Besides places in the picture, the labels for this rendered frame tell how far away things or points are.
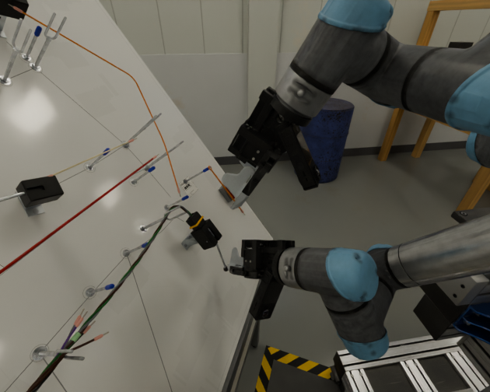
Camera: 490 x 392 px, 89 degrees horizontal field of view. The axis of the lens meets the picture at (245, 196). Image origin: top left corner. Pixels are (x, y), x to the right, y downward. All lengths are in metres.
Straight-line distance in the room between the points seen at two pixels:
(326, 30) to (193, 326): 0.61
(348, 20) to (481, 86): 0.15
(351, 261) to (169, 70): 2.82
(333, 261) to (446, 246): 0.17
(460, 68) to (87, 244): 0.59
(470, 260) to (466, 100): 0.24
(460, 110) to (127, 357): 0.61
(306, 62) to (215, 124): 2.80
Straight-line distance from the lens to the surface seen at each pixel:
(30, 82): 0.67
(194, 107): 3.08
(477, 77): 0.34
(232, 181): 0.44
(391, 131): 3.76
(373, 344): 0.49
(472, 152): 0.85
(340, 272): 0.40
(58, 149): 0.60
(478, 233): 0.47
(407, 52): 0.41
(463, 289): 0.77
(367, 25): 0.37
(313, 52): 0.37
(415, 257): 0.51
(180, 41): 2.99
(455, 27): 4.12
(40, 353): 0.51
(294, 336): 1.76
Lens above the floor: 1.57
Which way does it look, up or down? 35 degrees down
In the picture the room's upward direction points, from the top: straight up
